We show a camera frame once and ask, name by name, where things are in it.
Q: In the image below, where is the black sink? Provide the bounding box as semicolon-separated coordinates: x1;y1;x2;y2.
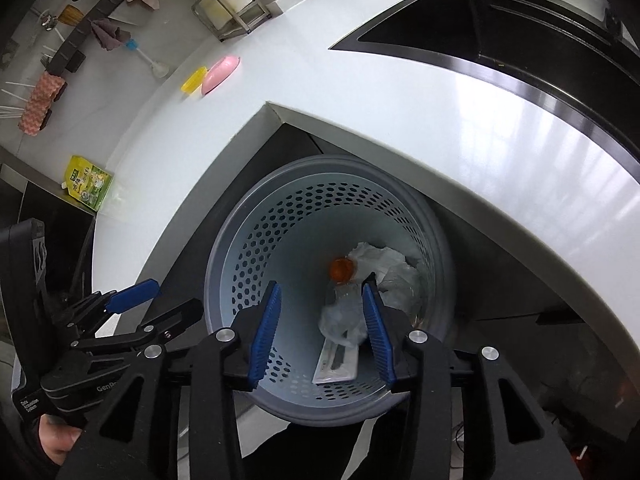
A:
330;0;640;161

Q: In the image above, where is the paper ball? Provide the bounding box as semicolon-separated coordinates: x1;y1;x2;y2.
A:
350;241;421;311

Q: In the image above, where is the pink dish cloth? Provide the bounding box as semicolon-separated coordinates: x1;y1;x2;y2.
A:
18;71;66;136

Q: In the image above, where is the pale cutting board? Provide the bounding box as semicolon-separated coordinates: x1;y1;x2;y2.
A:
197;0;236;31

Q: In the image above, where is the blue and white bottle brush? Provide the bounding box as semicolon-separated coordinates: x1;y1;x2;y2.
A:
124;39;170;79

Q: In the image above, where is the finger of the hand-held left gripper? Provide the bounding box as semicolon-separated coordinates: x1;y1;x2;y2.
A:
70;299;205;356
52;280;162;333

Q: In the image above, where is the metal cutting board rack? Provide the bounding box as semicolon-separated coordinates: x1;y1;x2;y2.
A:
191;0;273;42

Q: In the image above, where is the black cooktop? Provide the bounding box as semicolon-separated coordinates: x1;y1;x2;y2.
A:
0;162;96;306

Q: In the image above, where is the yellow seasoning pouch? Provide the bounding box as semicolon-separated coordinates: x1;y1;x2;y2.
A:
62;155;115;212

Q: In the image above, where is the pink plastic dish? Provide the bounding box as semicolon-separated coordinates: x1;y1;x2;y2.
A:
201;55;242;96

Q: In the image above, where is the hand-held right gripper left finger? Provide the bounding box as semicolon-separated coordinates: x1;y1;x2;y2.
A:
57;280;283;480

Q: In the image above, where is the grey perforated waste basket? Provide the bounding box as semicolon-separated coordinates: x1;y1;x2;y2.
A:
204;155;456;426

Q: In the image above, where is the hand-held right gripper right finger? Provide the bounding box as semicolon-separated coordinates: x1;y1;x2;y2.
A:
361;272;581;480

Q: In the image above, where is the black hanging rail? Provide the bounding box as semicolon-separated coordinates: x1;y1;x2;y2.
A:
47;0;166;76

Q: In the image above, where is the orange peel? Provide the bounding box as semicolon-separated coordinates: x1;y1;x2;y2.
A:
329;257;357;283

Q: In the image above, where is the person's left hand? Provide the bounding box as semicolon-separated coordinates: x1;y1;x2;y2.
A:
37;415;83;466

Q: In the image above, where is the brown towel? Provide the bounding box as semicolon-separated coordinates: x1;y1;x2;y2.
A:
91;17;132;52

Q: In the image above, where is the long clear plastic package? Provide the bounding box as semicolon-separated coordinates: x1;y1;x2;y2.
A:
312;332;361;386

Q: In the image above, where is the brown bristle brush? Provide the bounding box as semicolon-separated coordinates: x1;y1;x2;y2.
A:
57;4;141;28

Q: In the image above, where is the clear plastic bag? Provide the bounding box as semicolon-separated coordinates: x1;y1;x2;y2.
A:
319;285;371;347

